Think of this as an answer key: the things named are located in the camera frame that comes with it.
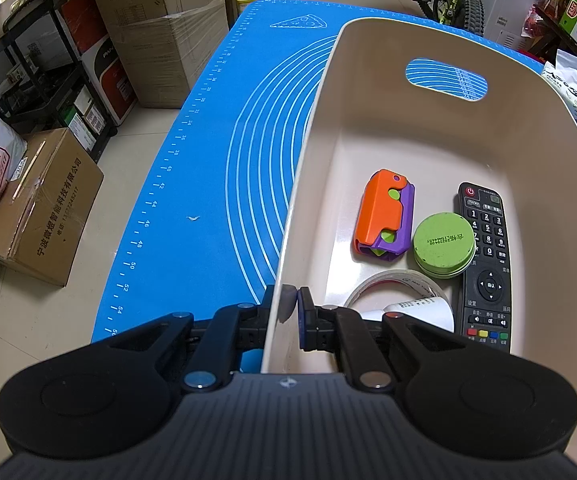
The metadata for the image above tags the red white appliance box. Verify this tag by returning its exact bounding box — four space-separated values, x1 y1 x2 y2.
61 0 138 126

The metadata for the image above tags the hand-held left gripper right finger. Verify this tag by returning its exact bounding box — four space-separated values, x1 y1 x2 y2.
296 286 512 392

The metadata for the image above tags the white pill bottle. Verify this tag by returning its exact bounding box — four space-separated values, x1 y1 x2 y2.
361 296 455 333

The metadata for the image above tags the green round tin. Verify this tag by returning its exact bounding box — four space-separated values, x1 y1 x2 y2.
412 211 478 279

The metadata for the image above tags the large taped cardboard box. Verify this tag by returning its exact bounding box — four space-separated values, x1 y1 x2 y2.
86 0 229 109

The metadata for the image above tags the black metal rack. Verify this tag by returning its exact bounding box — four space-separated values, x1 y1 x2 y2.
0 0 119 161

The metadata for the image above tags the white tape roll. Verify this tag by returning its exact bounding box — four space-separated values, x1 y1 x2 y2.
343 269 452 321

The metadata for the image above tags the black remote control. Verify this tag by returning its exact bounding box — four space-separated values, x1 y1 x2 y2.
457 182 513 352

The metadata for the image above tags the orange purple toy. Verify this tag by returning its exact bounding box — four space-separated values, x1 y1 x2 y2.
353 170 415 261

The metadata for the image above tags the beige plastic storage bin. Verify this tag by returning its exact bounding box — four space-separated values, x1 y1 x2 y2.
260 17 577 473

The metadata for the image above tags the blue silicone baking mat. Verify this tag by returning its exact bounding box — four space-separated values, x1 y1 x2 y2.
91 0 577 346

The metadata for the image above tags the white chest freezer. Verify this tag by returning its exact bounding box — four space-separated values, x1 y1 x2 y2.
483 7 524 51

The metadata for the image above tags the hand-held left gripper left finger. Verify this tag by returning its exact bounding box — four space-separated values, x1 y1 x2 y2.
96 285 276 393

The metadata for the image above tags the flat brown cardboard box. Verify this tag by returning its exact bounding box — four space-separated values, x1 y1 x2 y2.
0 127 105 287

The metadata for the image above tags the white tissue pack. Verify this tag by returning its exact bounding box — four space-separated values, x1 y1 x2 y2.
541 50 577 143

